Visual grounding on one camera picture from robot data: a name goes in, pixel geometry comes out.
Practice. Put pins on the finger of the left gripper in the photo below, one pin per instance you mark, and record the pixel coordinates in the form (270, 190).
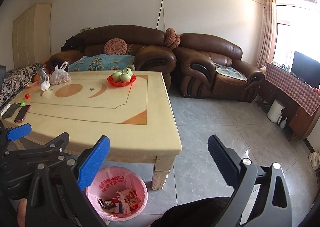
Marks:
(18, 132)
(54, 148)

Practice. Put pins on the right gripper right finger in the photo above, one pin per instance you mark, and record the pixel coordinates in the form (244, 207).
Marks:
(272, 206)

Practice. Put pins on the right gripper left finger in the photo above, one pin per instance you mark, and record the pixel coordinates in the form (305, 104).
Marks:
(44, 207)

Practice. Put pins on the dark cigarette box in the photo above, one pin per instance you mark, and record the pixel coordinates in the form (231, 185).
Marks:
(106, 204)

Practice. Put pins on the white tissue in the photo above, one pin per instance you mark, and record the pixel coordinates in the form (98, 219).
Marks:
(126, 209)

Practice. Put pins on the blue white medicine box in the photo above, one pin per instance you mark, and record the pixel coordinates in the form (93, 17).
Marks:
(118, 209)

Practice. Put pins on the maroon patterned box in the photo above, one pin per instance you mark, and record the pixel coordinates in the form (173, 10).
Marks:
(131, 198)

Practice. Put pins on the pink lined trash bin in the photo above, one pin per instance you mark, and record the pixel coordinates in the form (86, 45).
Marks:
(105, 185)

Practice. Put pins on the person's left hand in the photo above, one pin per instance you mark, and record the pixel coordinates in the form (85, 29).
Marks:
(21, 212)

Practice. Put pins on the pink-cased smartphone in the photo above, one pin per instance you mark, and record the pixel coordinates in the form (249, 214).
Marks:
(22, 114)

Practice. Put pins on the dark grey remote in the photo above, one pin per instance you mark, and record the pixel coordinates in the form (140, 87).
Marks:
(11, 110)

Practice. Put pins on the floral patterned cloth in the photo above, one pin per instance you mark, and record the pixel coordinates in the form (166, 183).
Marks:
(15, 80)

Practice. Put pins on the small white plastic bag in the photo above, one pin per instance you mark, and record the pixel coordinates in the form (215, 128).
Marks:
(46, 83)

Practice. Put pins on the orange fruit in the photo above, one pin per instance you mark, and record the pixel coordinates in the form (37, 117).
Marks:
(36, 78)

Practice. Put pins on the glass jar with lid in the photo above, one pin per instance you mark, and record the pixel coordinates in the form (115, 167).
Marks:
(42, 72)

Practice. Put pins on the clear bag of nuts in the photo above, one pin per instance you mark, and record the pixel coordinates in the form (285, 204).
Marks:
(59, 75)

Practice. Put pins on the red plastic tray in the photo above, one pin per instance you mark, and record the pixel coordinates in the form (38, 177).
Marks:
(121, 83)

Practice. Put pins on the green ceramic cup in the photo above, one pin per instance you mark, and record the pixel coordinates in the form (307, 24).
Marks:
(125, 77)
(116, 76)
(128, 70)

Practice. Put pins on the blue floral seat cover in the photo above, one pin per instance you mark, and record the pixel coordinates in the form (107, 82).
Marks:
(103, 62)

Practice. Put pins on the white air fryer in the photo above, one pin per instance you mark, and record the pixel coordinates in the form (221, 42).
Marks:
(275, 112)

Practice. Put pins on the black clothing on sofa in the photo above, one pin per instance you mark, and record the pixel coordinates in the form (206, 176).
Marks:
(74, 44)

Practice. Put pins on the cream wooden cabinet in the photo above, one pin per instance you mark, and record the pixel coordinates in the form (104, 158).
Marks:
(31, 36)

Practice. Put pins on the pink round cushion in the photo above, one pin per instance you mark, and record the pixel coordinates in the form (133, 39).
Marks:
(115, 46)
(172, 39)

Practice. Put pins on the red checkered tablecloth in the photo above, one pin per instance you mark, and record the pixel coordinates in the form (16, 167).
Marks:
(293, 87)

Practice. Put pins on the brown leather sofa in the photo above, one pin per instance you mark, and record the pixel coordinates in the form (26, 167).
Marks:
(145, 44)

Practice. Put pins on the black television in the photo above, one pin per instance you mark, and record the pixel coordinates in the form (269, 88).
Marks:
(306, 68)

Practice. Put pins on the beige curtain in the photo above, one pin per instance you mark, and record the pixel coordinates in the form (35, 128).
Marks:
(268, 36)

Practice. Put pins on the brown leather armchair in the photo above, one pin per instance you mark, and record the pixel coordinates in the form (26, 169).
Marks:
(211, 67)

